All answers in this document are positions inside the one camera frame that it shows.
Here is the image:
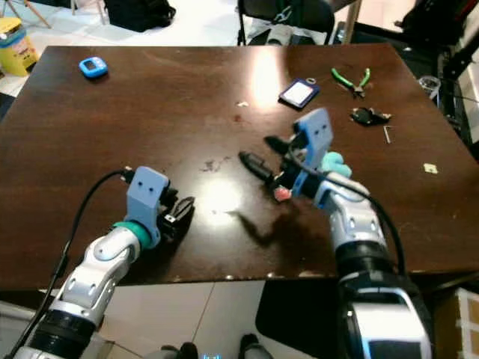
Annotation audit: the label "teal plush keychain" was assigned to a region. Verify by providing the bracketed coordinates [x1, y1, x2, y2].
[322, 152, 353, 179]

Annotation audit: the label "black car key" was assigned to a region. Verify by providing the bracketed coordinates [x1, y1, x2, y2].
[350, 107, 392, 126]

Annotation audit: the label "dark brown wooden table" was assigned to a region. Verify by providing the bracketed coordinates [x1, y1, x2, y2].
[0, 43, 479, 292]

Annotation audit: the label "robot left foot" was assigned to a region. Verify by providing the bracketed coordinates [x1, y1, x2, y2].
[157, 343, 199, 359]

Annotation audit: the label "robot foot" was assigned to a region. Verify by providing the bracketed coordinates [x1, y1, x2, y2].
[157, 343, 199, 359]
[238, 333, 266, 359]

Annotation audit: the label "black chair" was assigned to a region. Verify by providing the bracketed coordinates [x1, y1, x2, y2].
[236, 0, 338, 46]

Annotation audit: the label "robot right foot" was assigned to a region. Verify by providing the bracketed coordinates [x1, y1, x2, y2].
[238, 333, 266, 359]

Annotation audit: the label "small blue timer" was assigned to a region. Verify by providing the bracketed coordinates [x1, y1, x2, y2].
[79, 57, 109, 79]

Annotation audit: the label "black bag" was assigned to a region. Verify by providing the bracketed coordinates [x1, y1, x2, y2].
[103, 0, 175, 33]

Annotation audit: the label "yellow bin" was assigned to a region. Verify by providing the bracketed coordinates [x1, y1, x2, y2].
[0, 17, 40, 77]

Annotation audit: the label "black backpack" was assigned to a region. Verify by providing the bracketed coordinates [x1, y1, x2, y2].
[400, 0, 479, 53]

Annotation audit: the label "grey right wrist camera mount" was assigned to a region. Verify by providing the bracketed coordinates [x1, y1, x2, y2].
[292, 107, 334, 169]

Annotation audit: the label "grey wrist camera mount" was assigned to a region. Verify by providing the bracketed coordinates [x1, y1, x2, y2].
[124, 166, 170, 229]
[292, 107, 334, 169]

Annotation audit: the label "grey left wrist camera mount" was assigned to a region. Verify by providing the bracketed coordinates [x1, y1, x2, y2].
[124, 166, 170, 229]

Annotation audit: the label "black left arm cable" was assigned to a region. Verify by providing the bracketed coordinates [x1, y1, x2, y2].
[6, 168, 139, 359]

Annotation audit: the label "green handled pliers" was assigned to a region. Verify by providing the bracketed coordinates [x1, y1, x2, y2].
[330, 67, 372, 99]

